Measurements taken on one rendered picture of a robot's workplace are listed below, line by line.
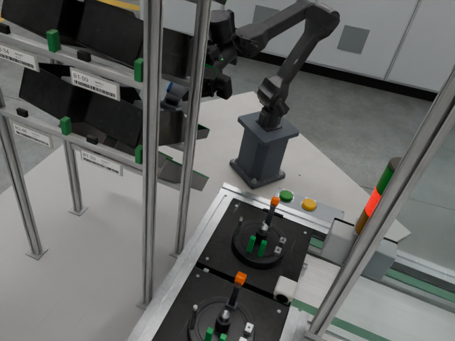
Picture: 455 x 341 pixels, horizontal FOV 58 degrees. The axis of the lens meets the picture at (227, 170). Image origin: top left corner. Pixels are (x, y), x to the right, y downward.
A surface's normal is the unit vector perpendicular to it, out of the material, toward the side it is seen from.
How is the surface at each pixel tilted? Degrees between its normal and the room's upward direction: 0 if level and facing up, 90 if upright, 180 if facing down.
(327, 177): 0
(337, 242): 90
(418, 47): 90
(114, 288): 0
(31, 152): 0
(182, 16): 90
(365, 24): 90
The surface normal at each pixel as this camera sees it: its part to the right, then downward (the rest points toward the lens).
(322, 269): 0.15, -0.74
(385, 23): -0.22, 0.62
